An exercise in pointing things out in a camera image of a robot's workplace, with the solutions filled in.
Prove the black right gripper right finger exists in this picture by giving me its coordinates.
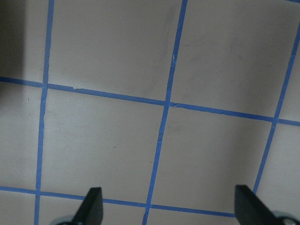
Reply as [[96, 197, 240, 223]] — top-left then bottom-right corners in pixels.
[[234, 185, 281, 225]]

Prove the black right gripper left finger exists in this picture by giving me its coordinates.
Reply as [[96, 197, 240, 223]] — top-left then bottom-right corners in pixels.
[[71, 187, 104, 225]]

